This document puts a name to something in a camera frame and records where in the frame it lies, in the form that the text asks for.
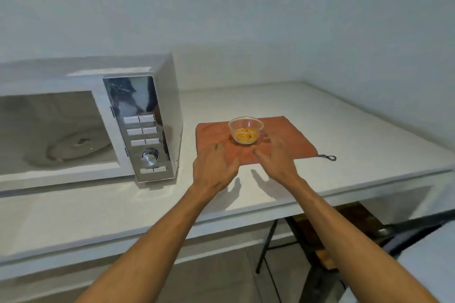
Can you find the person's right hand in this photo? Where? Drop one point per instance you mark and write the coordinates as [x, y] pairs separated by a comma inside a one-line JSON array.
[[279, 164]]

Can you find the person's left hand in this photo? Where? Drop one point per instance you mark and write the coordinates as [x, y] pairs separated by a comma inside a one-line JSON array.
[[211, 171]]

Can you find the person's left thumb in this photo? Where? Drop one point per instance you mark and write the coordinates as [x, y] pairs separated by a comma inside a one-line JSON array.
[[234, 167]]

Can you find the person's right thumb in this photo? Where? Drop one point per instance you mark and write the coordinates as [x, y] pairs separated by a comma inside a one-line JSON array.
[[259, 157]]

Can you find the person's right forearm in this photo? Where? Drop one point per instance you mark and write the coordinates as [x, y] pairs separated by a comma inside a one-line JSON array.
[[348, 239]]

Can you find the person's left forearm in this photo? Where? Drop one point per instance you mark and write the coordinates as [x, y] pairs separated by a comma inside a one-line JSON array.
[[156, 242]]

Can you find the yellow food pieces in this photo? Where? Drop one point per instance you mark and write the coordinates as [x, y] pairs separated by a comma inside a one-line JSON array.
[[245, 135]]

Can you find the small clear glass bowl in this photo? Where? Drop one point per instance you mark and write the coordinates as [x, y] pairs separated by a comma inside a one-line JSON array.
[[246, 124]]

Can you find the orange cloth with black loop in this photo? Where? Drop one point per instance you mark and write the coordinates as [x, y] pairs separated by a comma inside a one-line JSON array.
[[295, 139]]

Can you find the black folding stand legs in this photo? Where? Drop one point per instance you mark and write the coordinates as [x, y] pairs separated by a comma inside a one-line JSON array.
[[305, 242]]

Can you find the glass microwave turntable plate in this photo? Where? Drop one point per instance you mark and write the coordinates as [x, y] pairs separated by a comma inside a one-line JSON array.
[[67, 146]]

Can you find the white microwave oven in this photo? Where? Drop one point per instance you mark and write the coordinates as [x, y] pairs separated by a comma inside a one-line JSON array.
[[53, 75]]

